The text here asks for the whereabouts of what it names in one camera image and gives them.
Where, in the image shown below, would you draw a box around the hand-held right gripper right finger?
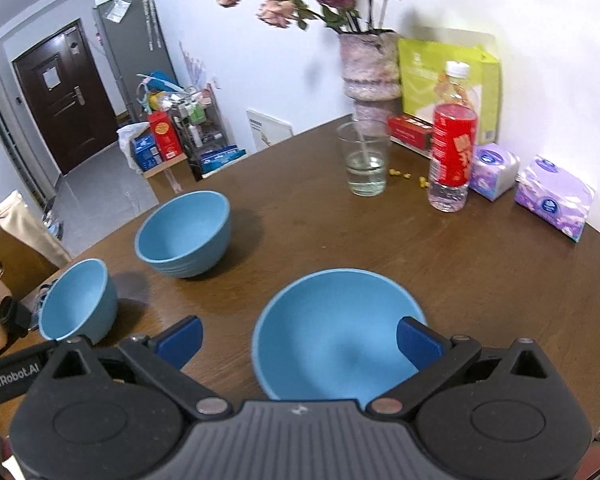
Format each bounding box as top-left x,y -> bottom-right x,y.
365,316 -> 553,421

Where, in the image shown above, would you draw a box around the white plastic bag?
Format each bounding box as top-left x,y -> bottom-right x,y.
116,121 -> 153,171

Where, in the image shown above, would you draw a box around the purple wall decoration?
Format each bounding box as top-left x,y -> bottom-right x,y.
180,42 -> 206,91

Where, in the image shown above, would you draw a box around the small purple tissue pack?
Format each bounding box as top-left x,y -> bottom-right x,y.
469,142 -> 521,203

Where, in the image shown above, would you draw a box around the large purple tissue pack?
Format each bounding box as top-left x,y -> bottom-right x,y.
514,155 -> 597,243

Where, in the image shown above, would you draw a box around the small red box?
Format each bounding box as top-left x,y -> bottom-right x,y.
387,114 -> 436,153

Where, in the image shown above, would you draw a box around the red label water bottle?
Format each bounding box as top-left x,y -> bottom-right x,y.
427,60 -> 480,212

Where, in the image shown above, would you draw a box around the blue patterned lanyard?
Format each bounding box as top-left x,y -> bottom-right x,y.
35,280 -> 61,311

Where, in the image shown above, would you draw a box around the small blue bowl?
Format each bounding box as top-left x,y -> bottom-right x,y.
252,269 -> 428,401

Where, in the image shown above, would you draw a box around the beige cloth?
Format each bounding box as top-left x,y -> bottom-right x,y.
0,190 -> 73,268

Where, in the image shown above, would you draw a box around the clear stirring rod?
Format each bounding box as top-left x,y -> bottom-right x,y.
352,120 -> 376,168

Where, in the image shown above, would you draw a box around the blue box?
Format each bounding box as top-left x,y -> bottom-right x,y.
132,134 -> 163,171

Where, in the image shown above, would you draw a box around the dark brown door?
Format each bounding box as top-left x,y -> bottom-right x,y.
11,17 -> 118,176

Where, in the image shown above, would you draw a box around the green paper bag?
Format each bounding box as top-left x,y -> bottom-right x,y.
397,37 -> 501,146

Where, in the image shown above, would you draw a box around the metal storage rack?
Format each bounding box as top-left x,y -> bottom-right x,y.
172,87 -> 231,181

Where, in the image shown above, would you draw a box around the blue packet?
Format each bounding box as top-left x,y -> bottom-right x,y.
200,145 -> 246,173

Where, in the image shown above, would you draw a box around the cardboard box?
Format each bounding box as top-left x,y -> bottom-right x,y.
142,152 -> 188,178

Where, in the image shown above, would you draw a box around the pile of bags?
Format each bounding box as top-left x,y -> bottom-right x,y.
136,71 -> 181,111

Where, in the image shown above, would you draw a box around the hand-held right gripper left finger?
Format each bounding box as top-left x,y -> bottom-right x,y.
50,315 -> 233,421

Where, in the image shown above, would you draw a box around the scattered yellow crumbs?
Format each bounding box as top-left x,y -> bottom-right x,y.
387,169 -> 429,187

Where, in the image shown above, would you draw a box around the grey refrigerator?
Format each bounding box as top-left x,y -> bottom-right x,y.
91,0 -> 178,126

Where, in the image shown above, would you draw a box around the clear drinking glass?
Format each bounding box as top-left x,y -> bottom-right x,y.
336,120 -> 392,197

